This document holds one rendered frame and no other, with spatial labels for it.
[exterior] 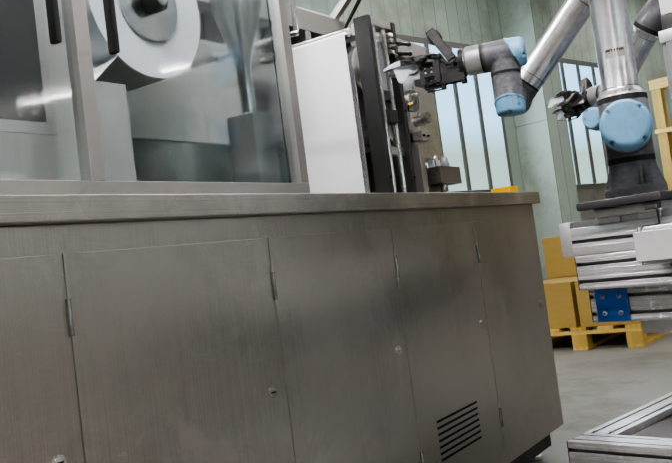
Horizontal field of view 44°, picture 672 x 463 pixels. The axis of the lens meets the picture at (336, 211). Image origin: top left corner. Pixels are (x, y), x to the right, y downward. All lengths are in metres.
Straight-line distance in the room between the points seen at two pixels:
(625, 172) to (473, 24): 4.66
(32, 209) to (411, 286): 1.13
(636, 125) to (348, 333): 0.82
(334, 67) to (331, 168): 0.31
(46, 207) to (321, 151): 1.44
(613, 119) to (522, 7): 4.97
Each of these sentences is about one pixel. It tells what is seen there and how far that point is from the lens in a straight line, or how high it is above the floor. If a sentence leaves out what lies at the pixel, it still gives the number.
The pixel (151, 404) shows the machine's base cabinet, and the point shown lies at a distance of 1.40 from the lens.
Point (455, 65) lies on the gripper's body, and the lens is 2.20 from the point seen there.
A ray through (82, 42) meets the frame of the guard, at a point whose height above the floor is 1.16.
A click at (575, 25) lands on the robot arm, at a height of 1.27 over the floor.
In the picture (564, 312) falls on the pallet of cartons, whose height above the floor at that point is 0.24.
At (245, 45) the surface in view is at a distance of 1.80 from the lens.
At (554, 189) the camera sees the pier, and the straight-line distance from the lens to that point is 6.75.
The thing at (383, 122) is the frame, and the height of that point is 1.13.
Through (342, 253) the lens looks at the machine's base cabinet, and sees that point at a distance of 1.86.
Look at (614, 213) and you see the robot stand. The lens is 2.21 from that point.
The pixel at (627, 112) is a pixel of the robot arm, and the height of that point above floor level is 1.01.
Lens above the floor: 0.75
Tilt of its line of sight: 3 degrees up
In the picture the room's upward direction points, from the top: 7 degrees counter-clockwise
